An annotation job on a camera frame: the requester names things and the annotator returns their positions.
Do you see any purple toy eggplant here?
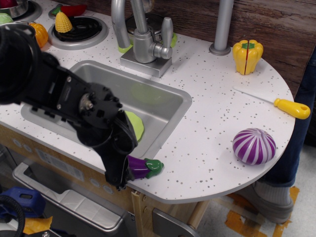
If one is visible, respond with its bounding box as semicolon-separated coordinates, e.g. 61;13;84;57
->
127;156;164;179

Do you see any red toy pepper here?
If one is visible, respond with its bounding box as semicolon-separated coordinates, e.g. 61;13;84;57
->
50;4;87;17

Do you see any orange toy pumpkin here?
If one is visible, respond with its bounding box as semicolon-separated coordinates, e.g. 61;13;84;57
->
29;22;48;48

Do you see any steel pot back left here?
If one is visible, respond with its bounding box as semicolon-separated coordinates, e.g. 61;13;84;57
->
0;0;29;18

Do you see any grey metal pole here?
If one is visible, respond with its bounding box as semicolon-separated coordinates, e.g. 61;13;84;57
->
209;0;234;56

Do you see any grey sneaker shoe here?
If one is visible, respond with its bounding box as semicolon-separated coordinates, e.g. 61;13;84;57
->
236;181;294;224

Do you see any yellow toy bell pepper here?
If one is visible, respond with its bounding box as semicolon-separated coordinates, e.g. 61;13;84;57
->
232;39;264;75

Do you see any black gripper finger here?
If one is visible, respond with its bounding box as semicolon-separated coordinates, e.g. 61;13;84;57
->
115;181;128;191
123;158;135;182

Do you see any black cable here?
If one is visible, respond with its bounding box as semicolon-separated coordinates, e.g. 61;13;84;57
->
0;197;26;235

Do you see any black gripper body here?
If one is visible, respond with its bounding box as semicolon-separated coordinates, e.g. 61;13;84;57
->
76;111;138;186

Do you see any silver toy faucet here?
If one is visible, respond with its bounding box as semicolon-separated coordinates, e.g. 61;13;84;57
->
111;0;173;78

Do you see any green item behind faucet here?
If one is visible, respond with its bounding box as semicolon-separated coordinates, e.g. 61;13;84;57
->
118;33;178;53

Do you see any grey stove burner back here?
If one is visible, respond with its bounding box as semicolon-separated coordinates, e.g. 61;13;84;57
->
48;16;109;50

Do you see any blue clamp tool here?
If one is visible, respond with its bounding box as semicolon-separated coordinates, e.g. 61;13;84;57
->
0;187;46;218

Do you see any silver oven door handle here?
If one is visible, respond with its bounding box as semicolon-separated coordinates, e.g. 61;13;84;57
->
12;162;137;237

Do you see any person leg in jeans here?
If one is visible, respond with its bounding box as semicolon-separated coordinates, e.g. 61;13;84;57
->
259;51;316;187

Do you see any grey toy sink basin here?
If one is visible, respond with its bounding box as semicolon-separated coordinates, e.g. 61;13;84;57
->
21;60;192;169

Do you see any purple striped toy onion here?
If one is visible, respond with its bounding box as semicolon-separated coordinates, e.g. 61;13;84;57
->
233;128;277;165

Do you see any green toy cabbage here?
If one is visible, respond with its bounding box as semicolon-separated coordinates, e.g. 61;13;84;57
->
0;13;14;25

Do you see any yellow handled toy knife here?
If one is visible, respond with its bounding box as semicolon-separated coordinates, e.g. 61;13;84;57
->
233;86;311;119

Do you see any yellow toy corn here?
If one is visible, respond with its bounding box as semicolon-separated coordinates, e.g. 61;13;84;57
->
55;12;73;33

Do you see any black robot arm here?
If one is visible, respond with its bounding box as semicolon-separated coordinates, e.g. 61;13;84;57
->
0;23;138;190

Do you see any light green plastic plate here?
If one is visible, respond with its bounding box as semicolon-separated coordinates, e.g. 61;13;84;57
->
124;111;145;142

